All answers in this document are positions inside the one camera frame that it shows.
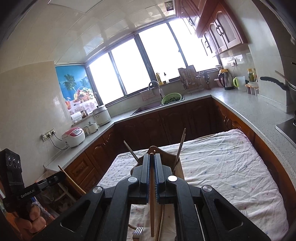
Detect lower wooden cabinets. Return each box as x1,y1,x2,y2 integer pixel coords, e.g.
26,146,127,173
62,97,296,232

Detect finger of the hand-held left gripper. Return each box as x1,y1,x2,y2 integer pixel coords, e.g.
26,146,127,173
37,173,63,189

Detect dark brown wooden chopstick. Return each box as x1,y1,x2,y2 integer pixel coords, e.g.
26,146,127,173
172,133,187,169

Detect grey speckled countertop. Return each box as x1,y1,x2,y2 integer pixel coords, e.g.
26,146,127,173
43,87,296,172

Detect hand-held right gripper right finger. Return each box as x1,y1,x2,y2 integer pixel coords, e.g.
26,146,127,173
154,153,284,241

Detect spice jar set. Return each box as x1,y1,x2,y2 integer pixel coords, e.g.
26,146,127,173
245,82,259,96

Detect kitchen window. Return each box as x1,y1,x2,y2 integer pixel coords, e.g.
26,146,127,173
85,19,220,106

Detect yellow cap bottle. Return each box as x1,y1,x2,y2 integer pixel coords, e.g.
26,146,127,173
247,68,258,82

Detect chrome faucet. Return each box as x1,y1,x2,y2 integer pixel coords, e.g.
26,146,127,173
148,81,164,105

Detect wooden cutting board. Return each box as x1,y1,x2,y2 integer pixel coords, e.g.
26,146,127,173
178,67,196,80

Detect small white cooker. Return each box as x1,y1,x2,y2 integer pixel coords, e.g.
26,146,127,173
84,122,99,136

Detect person's left hand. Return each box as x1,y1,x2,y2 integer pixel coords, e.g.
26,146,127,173
16,205,47,233

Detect large white cooker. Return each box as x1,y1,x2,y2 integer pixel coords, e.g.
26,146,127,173
92,105,112,127

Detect red white rice cooker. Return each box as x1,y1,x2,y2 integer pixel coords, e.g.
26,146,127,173
61,127,85,148

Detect white dotted tablecloth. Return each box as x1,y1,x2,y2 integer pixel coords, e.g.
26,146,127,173
96,128,289,241

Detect dish rack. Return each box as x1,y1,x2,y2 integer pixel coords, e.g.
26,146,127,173
178,70,205,94

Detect fruit print window blind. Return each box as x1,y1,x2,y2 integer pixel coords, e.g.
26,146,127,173
55,65,97,116

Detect upper wooden cabinets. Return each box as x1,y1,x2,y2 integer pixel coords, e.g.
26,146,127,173
173,0,249,57

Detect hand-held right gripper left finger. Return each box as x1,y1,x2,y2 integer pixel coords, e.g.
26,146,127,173
31,153,151,241

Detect kitchen sink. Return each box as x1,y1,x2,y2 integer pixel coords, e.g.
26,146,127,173
129,96,186,117

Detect black wok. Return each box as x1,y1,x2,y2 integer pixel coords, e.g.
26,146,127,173
260,71,296,102

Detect gas stove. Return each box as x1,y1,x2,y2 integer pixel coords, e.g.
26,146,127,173
275,117,296,149

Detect wall socket strip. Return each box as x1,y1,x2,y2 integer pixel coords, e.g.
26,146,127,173
42,128,56,141

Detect white pitcher green handle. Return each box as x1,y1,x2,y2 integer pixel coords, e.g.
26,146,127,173
232,76,247,91

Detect black power cable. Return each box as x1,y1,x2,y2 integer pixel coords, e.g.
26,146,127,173
50,134,70,151

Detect wooden utensil holder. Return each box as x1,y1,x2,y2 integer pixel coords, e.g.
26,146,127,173
130,146,186,183

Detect green colander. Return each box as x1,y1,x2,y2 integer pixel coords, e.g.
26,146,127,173
161,93,182,105

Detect long metal chopstick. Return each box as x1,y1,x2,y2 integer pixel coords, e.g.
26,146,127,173
158,205,165,241

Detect wooden cabinets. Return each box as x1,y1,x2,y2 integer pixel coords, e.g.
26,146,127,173
62,97,296,232
173,0,249,57

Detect steel electric kettle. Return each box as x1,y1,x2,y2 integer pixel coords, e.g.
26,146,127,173
218,69,234,90

